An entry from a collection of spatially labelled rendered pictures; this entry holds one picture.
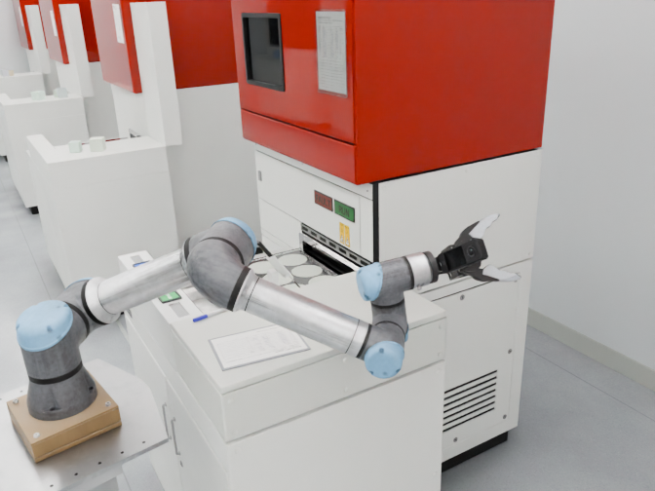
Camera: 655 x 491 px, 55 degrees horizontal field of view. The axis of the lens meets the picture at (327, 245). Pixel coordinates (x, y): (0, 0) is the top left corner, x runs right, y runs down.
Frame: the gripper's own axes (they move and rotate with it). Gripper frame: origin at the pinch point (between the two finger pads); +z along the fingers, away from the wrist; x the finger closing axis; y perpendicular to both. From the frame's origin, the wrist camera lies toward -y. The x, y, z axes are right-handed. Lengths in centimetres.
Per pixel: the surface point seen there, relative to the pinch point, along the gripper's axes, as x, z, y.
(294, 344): 7, -50, 20
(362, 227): -23, -18, 51
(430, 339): 14.7, -15.3, 29.1
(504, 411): 48, 32, 115
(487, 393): 39, 25, 106
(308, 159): -50, -27, 57
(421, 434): 38, -21, 45
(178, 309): -11, -76, 44
